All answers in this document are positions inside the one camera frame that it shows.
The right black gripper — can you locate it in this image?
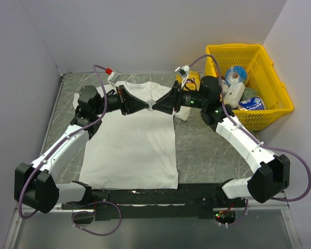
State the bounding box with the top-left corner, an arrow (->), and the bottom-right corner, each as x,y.
152,80 -> 208,115

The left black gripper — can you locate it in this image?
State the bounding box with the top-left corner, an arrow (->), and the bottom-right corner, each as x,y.
94,85 -> 149,116

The white t-shirt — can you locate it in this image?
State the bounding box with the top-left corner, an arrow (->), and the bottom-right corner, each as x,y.
72,80 -> 191,190

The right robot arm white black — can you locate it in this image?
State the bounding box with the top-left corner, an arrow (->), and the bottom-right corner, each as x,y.
149,76 -> 290,207

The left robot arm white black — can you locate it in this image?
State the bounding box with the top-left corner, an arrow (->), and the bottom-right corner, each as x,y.
14,85 -> 153,219

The yellow Lays chips bag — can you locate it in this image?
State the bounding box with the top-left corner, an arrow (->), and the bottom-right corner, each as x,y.
183,71 -> 201,91

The white plastic bottle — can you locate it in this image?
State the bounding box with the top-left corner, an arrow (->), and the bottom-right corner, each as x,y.
224,82 -> 246,108

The blue white tape roll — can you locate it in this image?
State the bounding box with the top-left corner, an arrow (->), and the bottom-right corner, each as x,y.
225,65 -> 248,86

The green round melon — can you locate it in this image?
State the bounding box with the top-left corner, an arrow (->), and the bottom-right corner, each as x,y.
240,87 -> 258,102

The blue white snack packet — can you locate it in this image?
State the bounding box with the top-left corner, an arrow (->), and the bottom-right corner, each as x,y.
237,96 -> 266,110

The yellow plastic basket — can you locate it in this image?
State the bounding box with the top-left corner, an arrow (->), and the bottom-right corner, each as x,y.
205,44 -> 294,131

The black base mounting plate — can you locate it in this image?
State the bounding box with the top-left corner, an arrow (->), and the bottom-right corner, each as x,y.
61,183 -> 246,221

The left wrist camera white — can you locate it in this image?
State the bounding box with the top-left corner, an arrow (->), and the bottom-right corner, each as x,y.
105,67 -> 121,91

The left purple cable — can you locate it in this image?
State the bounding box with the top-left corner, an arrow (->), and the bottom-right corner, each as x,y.
18,64 -> 122,236

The purple cable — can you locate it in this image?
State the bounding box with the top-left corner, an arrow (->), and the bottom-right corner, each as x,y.
188,54 -> 311,226
18,64 -> 122,236

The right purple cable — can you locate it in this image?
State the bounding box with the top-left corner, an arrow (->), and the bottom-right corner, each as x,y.
188,54 -> 311,226

